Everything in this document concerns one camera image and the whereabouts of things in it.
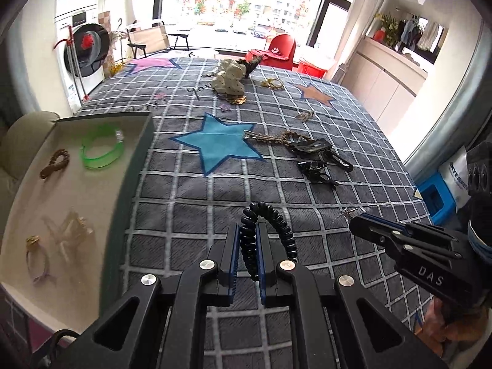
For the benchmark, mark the red plastic chair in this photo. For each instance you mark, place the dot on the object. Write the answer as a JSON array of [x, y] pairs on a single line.
[[282, 48]]

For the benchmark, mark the red bucket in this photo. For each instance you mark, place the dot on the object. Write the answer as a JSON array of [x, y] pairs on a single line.
[[313, 68]]

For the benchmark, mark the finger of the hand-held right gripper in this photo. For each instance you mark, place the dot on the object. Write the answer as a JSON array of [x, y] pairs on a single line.
[[403, 228], [388, 240]]

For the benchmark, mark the clear hair claw clip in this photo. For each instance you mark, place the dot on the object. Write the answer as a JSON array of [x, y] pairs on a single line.
[[71, 234]]

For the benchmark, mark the person's right hand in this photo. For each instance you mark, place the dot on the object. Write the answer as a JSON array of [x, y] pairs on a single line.
[[461, 326]]

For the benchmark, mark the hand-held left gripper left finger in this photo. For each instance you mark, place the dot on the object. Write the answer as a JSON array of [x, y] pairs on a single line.
[[232, 261]]

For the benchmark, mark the white washing machine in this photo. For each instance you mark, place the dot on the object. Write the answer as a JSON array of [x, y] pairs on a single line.
[[82, 80]]

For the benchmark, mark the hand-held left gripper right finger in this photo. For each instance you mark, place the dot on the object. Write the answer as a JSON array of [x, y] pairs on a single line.
[[262, 265]]

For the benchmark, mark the beige cabinet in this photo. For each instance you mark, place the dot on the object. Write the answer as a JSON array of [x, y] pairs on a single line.
[[384, 80]]

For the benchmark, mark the blue plastic stool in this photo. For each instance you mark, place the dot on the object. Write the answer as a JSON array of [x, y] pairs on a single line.
[[436, 200]]

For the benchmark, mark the yellow flowers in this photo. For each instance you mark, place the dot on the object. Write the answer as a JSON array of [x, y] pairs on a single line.
[[388, 27]]

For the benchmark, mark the long black hair clip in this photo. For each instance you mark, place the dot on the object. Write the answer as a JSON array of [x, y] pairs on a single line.
[[340, 161]]

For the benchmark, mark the grey checked star blanket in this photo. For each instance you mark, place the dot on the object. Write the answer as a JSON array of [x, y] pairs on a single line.
[[192, 207]]

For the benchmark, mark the large black hair clip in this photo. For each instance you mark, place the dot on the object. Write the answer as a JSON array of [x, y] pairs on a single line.
[[311, 146]]

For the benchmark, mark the silver hair clip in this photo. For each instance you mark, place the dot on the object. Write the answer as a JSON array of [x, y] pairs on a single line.
[[261, 136]]

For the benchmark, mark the white cardboard box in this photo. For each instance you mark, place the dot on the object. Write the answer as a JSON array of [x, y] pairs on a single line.
[[77, 200]]

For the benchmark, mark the gold hair clip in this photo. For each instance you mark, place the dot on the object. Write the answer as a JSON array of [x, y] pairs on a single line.
[[273, 83], [305, 115]]

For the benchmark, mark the small silver earring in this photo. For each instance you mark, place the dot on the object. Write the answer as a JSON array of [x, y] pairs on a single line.
[[348, 212]]

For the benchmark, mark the black claw clip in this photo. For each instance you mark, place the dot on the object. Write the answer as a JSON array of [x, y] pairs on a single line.
[[315, 171]]

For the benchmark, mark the green plastic bangle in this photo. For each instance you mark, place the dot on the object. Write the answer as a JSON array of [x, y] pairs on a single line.
[[111, 157]]

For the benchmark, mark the hanging clothes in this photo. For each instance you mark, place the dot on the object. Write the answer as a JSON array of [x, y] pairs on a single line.
[[422, 34]]

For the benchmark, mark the white stool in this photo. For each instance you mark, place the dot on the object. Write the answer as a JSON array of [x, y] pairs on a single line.
[[203, 52]]

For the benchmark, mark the red mop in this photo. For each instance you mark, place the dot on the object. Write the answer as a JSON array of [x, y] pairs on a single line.
[[67, 42]]

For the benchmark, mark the white printed bag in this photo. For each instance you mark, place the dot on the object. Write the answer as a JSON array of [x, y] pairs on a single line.
[[455, 173]]

